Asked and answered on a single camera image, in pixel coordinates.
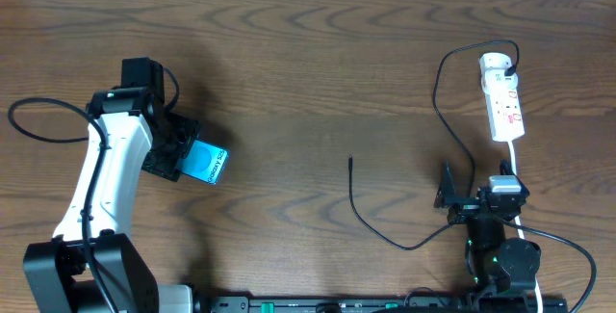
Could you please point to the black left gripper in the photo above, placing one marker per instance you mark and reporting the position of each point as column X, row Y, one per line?
column 175, row 154

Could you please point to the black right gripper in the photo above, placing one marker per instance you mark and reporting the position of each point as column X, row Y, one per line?
column 465, row 208

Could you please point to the blue screen Galaxy smartphone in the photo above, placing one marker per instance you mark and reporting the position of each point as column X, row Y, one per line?
column 204, row 162

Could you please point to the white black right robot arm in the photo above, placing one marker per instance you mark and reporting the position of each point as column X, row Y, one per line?
column 501, row 265

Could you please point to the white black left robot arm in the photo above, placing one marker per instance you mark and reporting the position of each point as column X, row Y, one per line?
column 90, row 263

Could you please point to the white USB charger adapter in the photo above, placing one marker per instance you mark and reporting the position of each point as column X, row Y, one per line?
column 497, row 73

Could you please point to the white power strip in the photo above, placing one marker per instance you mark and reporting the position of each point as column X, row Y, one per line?
column 505, row 115

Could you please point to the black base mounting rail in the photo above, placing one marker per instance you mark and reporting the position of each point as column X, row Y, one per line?
column 416, row 303

